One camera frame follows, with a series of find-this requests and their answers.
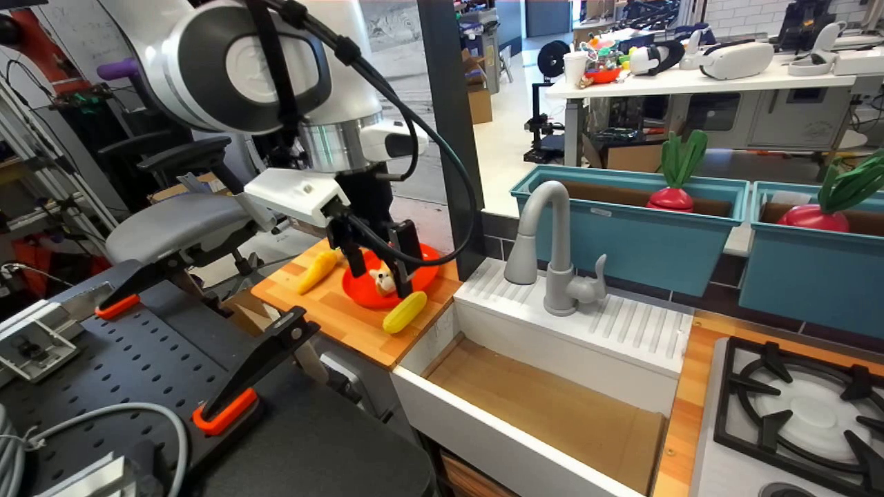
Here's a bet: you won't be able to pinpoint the grey cable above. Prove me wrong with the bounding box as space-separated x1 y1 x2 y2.
0 400 191 497

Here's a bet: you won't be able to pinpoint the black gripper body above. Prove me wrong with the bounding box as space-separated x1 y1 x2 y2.
331 162 397 231

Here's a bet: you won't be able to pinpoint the red toy radish green leaves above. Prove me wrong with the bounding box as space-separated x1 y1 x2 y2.
777 150 884 234
643 127 713 216

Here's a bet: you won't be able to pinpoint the white VR headset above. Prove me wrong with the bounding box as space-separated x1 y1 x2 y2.
697 37 777 84

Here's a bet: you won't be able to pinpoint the red plastic plate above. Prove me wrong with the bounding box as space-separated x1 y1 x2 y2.
339 241 444 312

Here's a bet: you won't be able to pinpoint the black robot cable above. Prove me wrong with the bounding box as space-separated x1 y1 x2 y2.
265 0 486 272

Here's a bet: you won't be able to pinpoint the wooden stove counter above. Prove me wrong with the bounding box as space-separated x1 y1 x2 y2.
650 312 884 497

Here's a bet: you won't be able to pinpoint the shiny metal bracket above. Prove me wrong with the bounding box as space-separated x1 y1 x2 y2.
0 299 79 385

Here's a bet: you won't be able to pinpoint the grey office chair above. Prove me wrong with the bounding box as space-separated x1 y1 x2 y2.
102 135 280 272

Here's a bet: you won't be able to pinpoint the white toy garlic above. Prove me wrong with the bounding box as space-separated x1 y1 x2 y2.
371 266 401 299

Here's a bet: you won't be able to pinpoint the white background table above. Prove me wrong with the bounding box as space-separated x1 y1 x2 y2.
542 62 858 168

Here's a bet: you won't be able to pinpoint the yellow toy corn cob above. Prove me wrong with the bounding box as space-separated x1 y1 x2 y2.
378 288 430 336

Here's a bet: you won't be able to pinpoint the grey toy stovetop black grate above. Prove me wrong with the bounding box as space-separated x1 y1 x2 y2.
690 335 884 497

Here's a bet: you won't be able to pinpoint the white toy sink basin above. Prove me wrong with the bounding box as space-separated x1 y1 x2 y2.
390 258 697 497

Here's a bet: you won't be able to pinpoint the blue planter bin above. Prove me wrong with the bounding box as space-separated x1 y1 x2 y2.
508 162 754 299
736 179 884 342

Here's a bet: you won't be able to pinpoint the black pegboard table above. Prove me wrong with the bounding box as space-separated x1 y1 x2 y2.
0 273 436 497

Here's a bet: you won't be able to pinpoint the grey toy faucet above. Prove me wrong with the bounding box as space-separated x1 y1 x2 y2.
504 179 611 318

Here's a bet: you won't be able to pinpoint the black clamp orange handle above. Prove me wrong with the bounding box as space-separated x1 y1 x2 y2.
191 303 323 439
95 241 223 324

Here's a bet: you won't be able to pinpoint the wooden butcher block counter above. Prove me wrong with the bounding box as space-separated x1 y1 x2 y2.
248 234 465 370

